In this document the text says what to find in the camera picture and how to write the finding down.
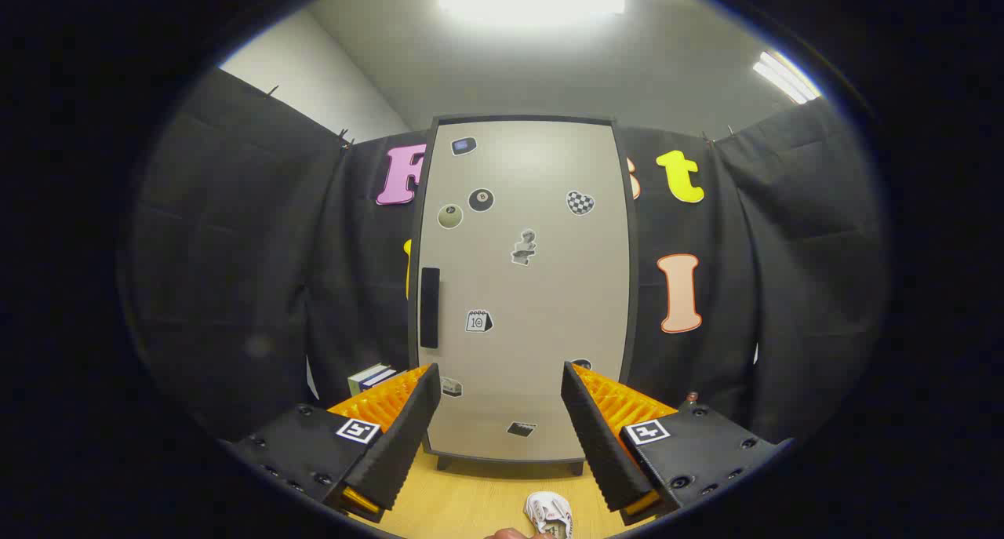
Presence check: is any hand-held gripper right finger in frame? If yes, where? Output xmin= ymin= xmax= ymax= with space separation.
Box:
xmin=561 ymin=361 xmax=793 ymax=526

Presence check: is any white shoe red label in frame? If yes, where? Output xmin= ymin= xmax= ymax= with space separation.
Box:
xmin=524 ymin=491 xmax=574 ymax=538

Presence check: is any dark grey shoe cabinet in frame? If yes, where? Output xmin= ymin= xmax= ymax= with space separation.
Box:
xmin=406 ymin=114 xmax=642 ymax=477

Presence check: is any black door handle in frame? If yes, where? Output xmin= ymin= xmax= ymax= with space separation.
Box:
xmin=420 ymin=268 xmax=441 ymax=349

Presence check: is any narrow ceiling light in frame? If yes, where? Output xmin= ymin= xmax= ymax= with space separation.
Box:
xmin=753 ymin=50 xmax=822 ymax=105

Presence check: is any black backdrop cloth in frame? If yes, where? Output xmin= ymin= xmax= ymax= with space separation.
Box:
xmin=129 ymin=67 xmax=891 ymax=446

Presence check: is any white green book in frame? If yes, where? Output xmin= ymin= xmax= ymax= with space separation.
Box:
xmin=347 ymin=363 xmax=393 ymax=396

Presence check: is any light grey shoe cabinet door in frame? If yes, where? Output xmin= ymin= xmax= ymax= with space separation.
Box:
xmin=418 ymin=121 xmax=632 ymax=461

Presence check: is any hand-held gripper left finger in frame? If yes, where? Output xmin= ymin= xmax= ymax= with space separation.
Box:
xmin=227 ymin=362 xmax=442 ymax=524

